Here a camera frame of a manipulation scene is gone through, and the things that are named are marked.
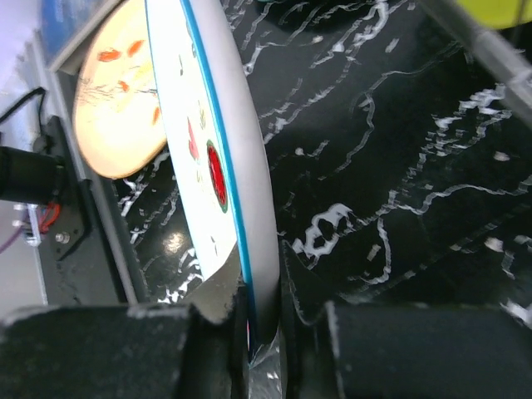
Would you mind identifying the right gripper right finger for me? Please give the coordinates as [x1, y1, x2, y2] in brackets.
[280, 243, 531, 398]

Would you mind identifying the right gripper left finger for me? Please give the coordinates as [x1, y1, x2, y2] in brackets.
[1, 250, 248, 398]

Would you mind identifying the white watermelon plate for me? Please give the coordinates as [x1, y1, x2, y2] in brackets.
[145, 1, 280, 356]

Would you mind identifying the yellow-green bowl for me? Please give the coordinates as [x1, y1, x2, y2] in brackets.
[456, 0, 532, 30]

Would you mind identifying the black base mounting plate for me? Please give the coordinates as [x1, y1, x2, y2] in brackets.
[33, 116, 127, 306]

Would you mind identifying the peach bird plate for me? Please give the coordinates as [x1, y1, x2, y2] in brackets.
[73, 1, 166, 179]

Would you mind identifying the aluminium slotted rail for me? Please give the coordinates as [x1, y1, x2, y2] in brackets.
[24, 0, 138, 308]

